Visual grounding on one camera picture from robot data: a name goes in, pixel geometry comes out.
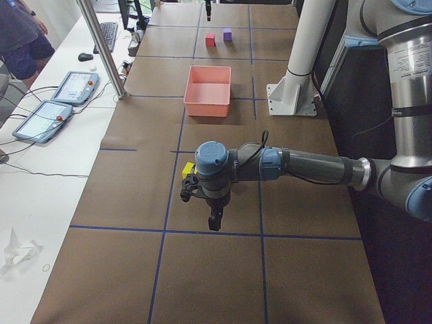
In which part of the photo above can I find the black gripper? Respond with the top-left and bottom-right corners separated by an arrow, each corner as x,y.
206,192 -> 231,232

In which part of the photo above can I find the purple foam block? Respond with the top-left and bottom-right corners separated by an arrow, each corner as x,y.
222,28 -> 232,42

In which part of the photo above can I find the red foam block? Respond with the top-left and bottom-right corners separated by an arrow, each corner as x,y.
205,32 -> 216,47

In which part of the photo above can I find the yellow foam block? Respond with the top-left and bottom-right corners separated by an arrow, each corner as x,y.
182,162 -> 197,180

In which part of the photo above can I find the pink plastic bin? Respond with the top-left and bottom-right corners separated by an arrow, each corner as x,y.
184,65 -> 232,117

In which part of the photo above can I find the black keyboard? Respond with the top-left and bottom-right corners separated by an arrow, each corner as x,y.
99,22 -> 118,53

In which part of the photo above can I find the black computer mouse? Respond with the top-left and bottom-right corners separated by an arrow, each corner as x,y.
78,53 -> 94,62

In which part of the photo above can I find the far teach pendant tablet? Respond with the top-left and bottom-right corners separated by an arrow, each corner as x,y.
51,71 -> 99,105

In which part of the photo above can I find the teach pendant tablet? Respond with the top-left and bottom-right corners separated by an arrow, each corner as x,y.
12,100 -> 73,143
51,71 -> 99,105

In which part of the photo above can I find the person in dark clothes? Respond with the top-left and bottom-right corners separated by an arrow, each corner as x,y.
1,0 -> 55,88

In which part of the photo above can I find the near teach pendant tablet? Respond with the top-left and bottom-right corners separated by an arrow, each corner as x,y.
12,100 -> 73,143

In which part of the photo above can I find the crumpled white paper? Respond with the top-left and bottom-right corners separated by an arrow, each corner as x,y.
1,228 -> 44,277

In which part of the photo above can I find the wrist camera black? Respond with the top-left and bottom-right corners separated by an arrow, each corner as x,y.
180,173 -> 205,203

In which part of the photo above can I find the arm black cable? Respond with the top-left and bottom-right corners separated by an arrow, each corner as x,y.
236,130 -> 271,169

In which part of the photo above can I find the aluminium frame post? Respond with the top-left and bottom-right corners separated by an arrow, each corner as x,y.
76,0 -> 126,99

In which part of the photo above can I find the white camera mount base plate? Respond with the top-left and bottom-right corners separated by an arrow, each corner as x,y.
266,74 -> 317,117

